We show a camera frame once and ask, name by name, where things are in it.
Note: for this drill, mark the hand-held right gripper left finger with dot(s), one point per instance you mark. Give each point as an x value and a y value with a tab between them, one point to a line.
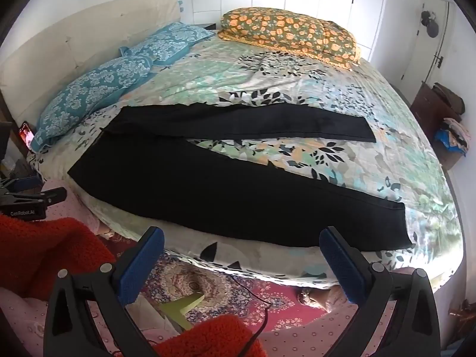
143	264

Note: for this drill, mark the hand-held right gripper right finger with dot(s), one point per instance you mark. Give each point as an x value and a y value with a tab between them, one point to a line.
344	267

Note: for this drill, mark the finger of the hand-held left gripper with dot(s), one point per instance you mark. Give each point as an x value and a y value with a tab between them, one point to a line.
26	184
52	195

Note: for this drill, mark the black pants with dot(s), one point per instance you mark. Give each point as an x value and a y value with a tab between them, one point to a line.
223	193

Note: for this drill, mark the person's left forearm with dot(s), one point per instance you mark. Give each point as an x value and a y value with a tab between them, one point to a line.
48	249

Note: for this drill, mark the pink dotted bed sheet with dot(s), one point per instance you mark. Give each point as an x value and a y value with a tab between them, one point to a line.
74	215

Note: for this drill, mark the beige slipper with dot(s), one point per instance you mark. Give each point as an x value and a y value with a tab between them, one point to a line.
310	298

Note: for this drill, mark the smartphone with lit screen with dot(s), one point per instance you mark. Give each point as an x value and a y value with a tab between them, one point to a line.
26	134

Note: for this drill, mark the red patterned rug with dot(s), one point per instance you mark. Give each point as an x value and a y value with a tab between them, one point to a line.
230	293

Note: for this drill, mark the person's red knit sweater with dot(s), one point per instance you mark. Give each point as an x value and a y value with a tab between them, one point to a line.
208	336

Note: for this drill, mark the large blue patterned pillow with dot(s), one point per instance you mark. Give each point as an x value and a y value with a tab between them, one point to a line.
85	89

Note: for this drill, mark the cream bed headboard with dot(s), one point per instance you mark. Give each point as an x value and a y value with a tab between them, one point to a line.
93	33

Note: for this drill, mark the pile of colourful clothes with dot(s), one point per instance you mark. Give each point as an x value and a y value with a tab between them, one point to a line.
452	135

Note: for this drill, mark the brown wooden dresser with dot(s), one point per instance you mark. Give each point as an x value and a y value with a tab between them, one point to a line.
424	108

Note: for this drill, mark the floral bed cover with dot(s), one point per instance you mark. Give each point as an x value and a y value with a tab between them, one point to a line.
297	93

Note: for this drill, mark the small blue patterned pillow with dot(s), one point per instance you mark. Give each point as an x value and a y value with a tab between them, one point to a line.
167	41

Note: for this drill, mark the brown bag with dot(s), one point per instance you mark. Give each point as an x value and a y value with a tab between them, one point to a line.
448	96

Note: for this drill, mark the white door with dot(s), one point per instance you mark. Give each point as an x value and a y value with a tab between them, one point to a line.
422	59

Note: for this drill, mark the orange floral folded blanket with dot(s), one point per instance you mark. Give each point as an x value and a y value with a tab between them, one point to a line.
290	29

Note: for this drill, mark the black hanging item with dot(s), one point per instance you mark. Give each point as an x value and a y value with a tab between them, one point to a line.
430	24

